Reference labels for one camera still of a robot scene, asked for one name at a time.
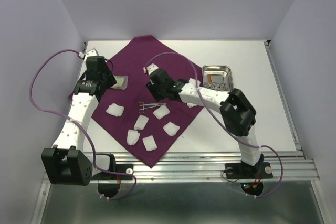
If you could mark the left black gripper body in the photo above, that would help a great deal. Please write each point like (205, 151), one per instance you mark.
(108, 77)

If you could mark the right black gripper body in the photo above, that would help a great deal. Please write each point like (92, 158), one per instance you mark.
(158, 92)

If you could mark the steel tweezers branded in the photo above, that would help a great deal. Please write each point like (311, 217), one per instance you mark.
(154, 104)

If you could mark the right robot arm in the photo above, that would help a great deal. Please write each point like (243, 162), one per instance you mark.
(237, 112)

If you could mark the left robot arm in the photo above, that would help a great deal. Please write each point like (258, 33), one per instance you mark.
(64, 162)

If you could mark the packaged gauze bag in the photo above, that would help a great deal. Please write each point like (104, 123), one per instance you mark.
(121, 82)

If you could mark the white gauze pad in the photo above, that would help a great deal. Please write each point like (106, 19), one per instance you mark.
(171, 129)
(161, 112)
(149, 143)
(141, 122)
(132, 137)
(115, 110)
(191, 105)

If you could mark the small steel hemostat under tweezers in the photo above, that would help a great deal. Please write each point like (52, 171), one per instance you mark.
(141, 110)

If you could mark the white gauze pad lower centre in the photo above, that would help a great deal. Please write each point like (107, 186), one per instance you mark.
(141, 122)

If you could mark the purple cloth drape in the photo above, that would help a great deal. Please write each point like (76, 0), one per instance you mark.
(130, 61)

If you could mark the white gauze pad lower right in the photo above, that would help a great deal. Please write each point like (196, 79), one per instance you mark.
(171, 129)

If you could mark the stainless steel tray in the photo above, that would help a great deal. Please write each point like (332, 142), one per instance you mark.
(220, 74)

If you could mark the white gauze pad bottom left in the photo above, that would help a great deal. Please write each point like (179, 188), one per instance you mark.
(132, 137)

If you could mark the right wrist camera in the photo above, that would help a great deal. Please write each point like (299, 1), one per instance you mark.
(150, 69)

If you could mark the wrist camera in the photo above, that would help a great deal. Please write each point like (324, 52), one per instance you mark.
(91, 53)
(150, 69)

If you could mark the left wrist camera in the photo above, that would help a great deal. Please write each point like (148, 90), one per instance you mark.
(91, 53)

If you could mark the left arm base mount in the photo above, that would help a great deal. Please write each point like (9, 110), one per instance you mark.
(115, 186)

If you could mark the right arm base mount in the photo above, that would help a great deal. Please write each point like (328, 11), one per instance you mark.
(251, 181)

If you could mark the aluminium rail frame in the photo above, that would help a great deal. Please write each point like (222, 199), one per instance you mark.
(186, 181)

